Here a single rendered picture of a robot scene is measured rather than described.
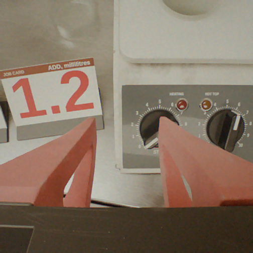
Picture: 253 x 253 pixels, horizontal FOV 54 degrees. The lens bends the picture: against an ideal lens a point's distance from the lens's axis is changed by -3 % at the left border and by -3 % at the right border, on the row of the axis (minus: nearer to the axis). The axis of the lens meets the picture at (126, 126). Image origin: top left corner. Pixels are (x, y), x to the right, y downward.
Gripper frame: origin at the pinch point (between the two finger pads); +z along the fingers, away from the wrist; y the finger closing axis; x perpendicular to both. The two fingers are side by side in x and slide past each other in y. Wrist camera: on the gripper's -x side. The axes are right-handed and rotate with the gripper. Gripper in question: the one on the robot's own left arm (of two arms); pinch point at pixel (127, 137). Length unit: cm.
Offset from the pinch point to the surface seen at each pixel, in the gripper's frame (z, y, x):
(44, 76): 12.2, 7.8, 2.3
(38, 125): 11.2, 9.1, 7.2
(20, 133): 10.5, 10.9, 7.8
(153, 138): 5.6, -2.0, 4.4
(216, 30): 9.7, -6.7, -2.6
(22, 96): 11.7, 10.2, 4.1
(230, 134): 5.7, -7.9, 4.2
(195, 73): 9.0, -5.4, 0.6
